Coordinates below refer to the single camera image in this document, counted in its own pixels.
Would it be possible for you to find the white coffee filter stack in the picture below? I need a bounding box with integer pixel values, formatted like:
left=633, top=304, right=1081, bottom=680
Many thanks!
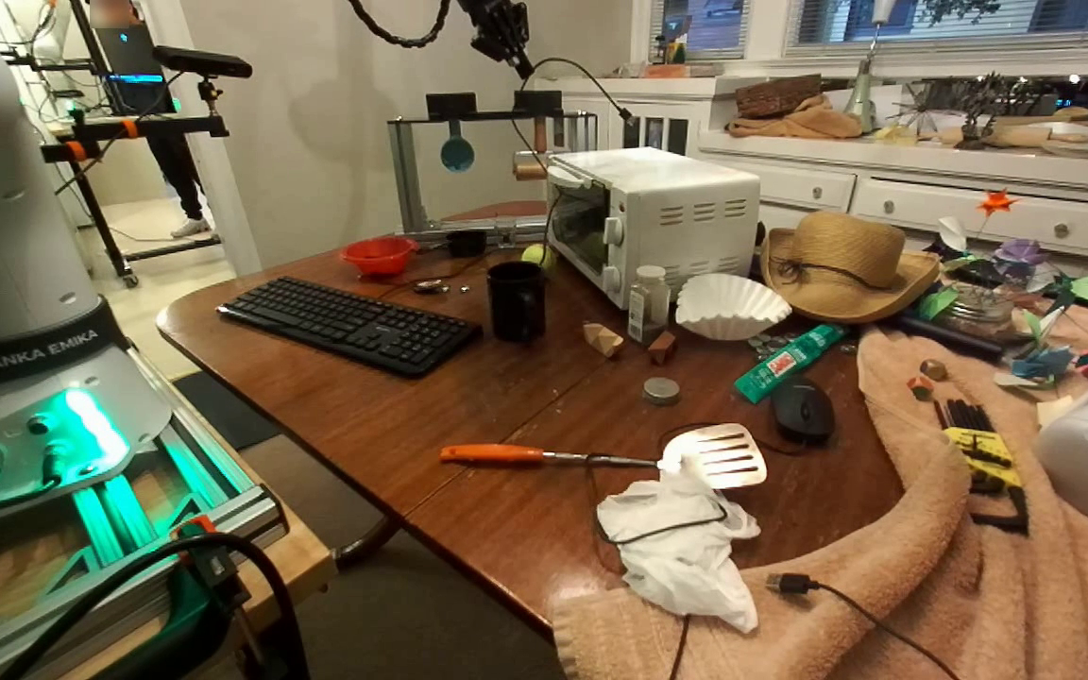
left=669, top=268, right=796, bottom=347

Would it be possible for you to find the black mug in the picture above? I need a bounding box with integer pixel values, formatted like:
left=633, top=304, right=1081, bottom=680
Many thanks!
left=483, top=257, right=552, bottom=347

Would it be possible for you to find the open laptop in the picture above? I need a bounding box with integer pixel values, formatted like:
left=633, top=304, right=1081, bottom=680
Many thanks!
left=91, top=15, right=183, bottom=122

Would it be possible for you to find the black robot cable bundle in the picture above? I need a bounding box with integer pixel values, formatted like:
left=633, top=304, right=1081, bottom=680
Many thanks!
left=344, top=0, right=459, bottom=54

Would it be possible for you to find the clear glass jar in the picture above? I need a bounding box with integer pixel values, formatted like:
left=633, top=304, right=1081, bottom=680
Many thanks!
left=944, top=280, right=1019, bottom=343

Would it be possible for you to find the white plastic bottle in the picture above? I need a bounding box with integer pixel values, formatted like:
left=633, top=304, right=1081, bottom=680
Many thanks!
left=624, top=257, right=678, bottom=351

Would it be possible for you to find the brown bag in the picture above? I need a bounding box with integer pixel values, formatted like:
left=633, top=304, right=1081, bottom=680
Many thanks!
left=722, top=70, right=868, bottom=142

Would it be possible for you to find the white crumpled cloth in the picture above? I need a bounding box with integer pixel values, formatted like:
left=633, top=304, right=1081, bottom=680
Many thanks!
left=591, top=469, right=768, bottom=637

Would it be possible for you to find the yellow and black toy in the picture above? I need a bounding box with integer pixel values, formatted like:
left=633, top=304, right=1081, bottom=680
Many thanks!
left=939, top=394, right=1036, bottom=532

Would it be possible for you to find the person in dark trousers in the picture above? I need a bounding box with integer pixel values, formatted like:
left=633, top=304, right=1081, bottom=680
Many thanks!
left=89, top=0, right=220, bottom=246

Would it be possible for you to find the black round lens cap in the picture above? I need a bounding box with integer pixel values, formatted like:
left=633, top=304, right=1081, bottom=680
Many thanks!
left=768, top=379, right=842, bottom=450

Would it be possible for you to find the black equipment stand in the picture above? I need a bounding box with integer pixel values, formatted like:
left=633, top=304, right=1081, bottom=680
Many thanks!
left=38, top=41, right=261, bottom=285

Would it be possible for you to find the black computer keyboard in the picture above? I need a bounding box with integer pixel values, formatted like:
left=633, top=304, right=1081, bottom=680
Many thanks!
left=213, top=272, right=489, bottom=380

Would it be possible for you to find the white toaster oven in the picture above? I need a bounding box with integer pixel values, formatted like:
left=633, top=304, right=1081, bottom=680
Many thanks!
left=543, top=142, right=768, bottom=313

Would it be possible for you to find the white drawer dresser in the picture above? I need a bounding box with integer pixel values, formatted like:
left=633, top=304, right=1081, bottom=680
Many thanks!
left=698, top=129, right=1088, bottom=268

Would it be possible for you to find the teal round disc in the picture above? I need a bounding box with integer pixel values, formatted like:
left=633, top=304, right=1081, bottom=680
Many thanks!
left=435, top=133, right=480, bottom=177

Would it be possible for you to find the black camera box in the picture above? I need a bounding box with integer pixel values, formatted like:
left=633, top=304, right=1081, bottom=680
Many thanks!
left=425, top=88, right=480, bottom=124
left=512, top=84, right=569, bottom=122

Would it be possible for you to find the beige towel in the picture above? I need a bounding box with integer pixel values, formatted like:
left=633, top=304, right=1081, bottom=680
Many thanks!
left=548, top=326, right=1088, bottom=680

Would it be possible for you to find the orange handled slotted spatula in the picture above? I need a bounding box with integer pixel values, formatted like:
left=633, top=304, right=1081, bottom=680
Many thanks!
left=435, top=419, right=774, bottom=495

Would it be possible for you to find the beige cork piece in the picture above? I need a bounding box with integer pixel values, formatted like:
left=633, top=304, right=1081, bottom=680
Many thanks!
left=580, top=318, right=633, bottom=361

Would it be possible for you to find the thick black hose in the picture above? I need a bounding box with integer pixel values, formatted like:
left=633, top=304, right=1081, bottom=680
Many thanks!
left=0, top=530, right=319, bottom=680

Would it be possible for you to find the thin black cable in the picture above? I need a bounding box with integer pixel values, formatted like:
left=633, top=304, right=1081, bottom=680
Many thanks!
left=517, top=54, right=642, bottom=137

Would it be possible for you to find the small grey round disc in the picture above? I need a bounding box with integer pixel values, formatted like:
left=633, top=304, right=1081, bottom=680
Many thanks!
left=638, top=369, right=689, bottom=411

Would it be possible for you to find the black USB cable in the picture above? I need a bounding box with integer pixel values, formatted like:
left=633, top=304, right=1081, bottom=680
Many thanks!
left=666, top=569, right=963, bottom=680

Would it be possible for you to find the small orange ornament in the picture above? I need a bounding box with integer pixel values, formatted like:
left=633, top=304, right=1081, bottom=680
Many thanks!
left=977, top=185, right=1019, bottom=217

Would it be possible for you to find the small brown cork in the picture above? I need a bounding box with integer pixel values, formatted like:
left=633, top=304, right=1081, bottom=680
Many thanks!
left=642, top=330, right=683, bottom=369

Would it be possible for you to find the red plastic bowl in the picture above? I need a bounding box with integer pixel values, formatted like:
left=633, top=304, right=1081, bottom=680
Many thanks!
left=339, top=230, right=425, bottom=282

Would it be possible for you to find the straw hat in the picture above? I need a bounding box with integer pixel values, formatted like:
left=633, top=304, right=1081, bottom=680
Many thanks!
left=755, top=206, right=944, bottom=330

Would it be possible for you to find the wooden base board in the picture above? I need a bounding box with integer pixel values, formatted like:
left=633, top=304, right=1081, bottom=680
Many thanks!
left=232, top=500, right=339, bottom=607

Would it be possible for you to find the aluminium profile frame stand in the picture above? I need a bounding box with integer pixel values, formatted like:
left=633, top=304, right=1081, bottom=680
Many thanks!
left=386, top=102, right=600, bottom=246

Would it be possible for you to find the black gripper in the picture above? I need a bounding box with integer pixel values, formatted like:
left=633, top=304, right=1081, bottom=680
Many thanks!
left=459, top=0, right=537, bottom=84

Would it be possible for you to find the aluminium robot mount platform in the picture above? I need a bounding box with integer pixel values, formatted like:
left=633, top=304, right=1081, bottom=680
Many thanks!
left=0, top=361, right=290, bottom=680

